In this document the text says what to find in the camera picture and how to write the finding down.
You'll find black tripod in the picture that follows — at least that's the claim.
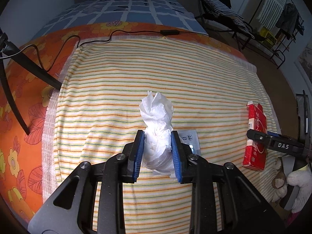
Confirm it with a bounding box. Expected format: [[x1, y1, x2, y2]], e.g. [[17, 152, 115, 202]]
[[1, 31, 61, 135]]

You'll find orange floral bed sheet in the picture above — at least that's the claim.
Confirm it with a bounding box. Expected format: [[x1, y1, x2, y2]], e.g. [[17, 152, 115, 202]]
[[0, 21, 248, 225]]

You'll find black power cable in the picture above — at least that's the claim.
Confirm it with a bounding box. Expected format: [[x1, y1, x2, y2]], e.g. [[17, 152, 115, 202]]
[[0, 28, 181, 74]]

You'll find white tissue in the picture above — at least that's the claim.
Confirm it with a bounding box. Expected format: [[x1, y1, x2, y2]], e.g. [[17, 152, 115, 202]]
[[139, 91, 175, 179]]

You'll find striped yellow towel blanket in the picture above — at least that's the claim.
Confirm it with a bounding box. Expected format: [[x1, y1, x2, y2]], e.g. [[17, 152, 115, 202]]
[[43, 36, 279, 233]]

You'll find blue checkered bed sheet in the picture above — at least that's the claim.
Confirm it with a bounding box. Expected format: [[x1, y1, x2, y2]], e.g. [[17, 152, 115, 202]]
[[33, 0, 206, 39]]

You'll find black folding chair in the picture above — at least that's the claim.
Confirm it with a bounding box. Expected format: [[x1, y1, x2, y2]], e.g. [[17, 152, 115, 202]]
[[195, 0, 255, 50]]

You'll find black clothes rack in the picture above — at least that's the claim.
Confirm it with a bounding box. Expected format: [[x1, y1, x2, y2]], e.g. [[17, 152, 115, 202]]
[[248, 0, 307, 69]]

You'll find yellow crate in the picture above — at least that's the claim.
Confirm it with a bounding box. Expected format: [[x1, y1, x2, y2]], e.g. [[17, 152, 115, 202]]
[[259, 27, 277, 49]]

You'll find gloved right hand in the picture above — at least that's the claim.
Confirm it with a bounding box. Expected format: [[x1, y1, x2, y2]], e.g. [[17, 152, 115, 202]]
[[272, 156, 311, 213]]

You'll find red cigarette carton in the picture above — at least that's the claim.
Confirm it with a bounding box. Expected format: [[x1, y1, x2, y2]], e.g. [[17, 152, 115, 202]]
[[242, 101, 267, 171]]

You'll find small silver sachet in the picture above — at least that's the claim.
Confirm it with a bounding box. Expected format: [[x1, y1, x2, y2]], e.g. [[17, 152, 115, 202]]
[[178, 129, 201, 156]]

